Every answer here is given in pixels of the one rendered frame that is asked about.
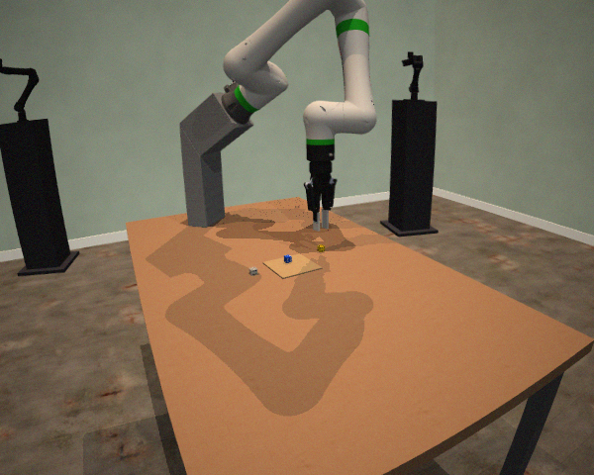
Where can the tan square mat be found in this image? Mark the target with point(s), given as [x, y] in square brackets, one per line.
[299, 265]

